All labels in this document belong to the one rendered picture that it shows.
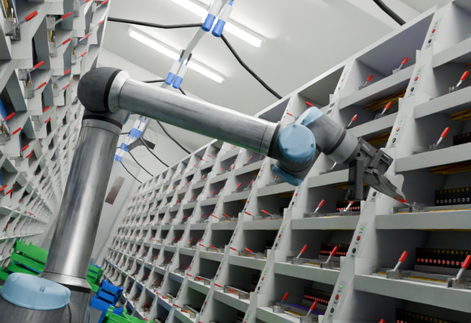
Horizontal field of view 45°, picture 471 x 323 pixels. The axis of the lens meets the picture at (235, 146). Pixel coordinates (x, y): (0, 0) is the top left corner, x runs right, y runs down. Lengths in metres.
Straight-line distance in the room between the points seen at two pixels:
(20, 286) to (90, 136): 0.46
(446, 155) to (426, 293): 0.41
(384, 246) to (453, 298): 0.49
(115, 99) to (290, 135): 0.46
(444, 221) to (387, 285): 0.24
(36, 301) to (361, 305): 0.97
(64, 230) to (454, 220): 1.00
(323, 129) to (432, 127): 0.56
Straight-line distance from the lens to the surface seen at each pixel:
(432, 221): 1.61
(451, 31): 2.15
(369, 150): 1.64
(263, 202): 3.18
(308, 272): 2.13
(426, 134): 1.99
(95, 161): 1.58
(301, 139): 1.38
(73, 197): 1.57
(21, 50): 1.67
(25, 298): 1.35
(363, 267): 1.83
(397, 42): 2.51
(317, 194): 2.54
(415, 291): 1.55
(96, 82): 1.51
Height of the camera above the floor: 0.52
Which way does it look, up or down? 14 degrees up
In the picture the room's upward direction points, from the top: 24 degrees clockwise
